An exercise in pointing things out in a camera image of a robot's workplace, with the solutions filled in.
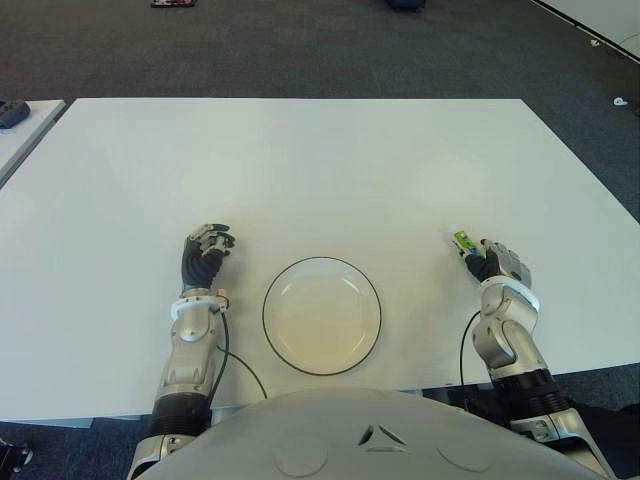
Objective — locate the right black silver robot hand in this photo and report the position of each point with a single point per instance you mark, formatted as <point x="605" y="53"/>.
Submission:
<point x="505" y="265"/>

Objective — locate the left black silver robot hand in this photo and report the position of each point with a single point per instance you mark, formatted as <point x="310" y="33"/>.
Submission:
<point x="197" y="262"/>

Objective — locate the green white toothpaste tube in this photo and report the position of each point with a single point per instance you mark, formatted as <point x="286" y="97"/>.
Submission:
<point x="462" y="240"/>

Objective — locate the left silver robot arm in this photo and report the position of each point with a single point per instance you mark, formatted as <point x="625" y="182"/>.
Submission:
<point x="187" y="325"/>

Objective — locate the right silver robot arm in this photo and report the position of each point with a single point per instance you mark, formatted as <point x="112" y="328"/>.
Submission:
<point x="505" y="330"/>

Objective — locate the white plate with black rim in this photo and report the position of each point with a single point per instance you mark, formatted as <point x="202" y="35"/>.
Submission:
<point x="322" y="315"/>

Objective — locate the white side table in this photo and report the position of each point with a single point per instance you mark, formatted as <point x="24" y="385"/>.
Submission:
<point x="27" y="137"/>

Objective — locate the silver robot torso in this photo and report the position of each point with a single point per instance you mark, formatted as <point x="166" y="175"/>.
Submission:
<point x="375" y="440"/>

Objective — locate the dark blue controller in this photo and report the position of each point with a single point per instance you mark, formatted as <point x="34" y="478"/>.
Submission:
<point x="11" y="114"/>

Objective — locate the red black floor object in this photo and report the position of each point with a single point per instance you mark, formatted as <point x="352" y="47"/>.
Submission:
<point x="172" y="2"/>

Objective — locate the black robot foot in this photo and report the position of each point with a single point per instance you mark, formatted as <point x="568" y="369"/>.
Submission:
<point x="12" y="455"/>

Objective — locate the dark blue floor object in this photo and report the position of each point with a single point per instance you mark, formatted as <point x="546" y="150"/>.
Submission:
<point x="407" y="3"/>

